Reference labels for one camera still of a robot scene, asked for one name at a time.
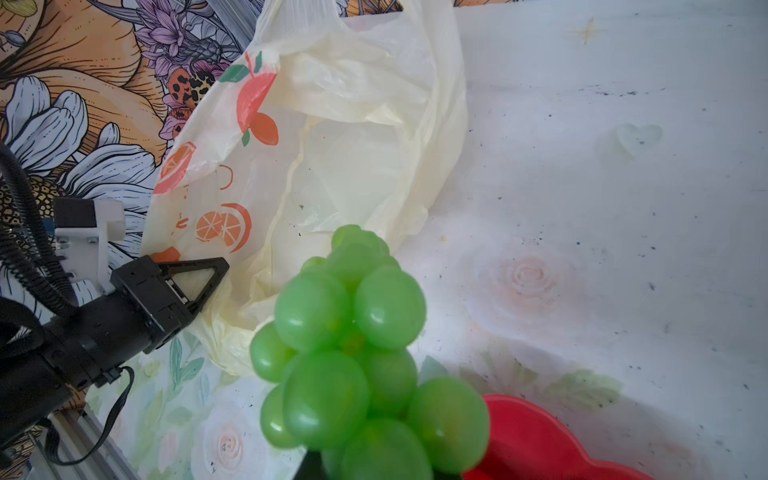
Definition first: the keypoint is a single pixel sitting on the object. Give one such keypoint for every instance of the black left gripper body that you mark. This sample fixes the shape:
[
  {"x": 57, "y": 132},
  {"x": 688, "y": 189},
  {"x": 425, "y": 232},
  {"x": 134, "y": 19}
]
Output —
[{"x": 163, "y": 307}]

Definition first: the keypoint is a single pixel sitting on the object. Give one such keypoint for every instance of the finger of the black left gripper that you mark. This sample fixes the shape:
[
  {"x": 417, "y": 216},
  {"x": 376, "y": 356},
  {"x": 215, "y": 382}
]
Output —
[{"x": 193, "y": 282}]

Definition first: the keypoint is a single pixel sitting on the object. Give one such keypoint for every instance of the green fake grapes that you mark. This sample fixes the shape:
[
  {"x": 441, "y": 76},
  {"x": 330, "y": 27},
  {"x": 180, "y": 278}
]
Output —
[{"x": 345, "y": 387}]

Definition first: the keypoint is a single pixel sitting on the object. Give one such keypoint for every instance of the translucent cream plastic bag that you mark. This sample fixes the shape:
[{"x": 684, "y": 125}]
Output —
[{"x": 323, "y": 121}]

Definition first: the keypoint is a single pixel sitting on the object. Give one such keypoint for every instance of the red flower-shaped plate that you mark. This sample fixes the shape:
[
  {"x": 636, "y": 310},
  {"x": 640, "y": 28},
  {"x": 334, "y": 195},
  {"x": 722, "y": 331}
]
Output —
[{"x": 527, "y": 442}]

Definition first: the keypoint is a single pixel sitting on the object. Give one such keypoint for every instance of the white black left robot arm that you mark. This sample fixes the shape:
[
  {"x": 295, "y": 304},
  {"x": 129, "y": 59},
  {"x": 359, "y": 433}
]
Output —
[{"x": 77, "y": 352}]

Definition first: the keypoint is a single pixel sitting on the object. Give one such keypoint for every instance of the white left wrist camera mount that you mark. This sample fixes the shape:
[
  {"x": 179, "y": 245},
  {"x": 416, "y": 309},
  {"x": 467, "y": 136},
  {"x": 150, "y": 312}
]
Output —
[{"x": 83, "y": 230}]

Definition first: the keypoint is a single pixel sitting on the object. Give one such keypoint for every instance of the aluminium rail frame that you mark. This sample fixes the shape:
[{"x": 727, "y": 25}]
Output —
[{"x": 79, "y": 431}]

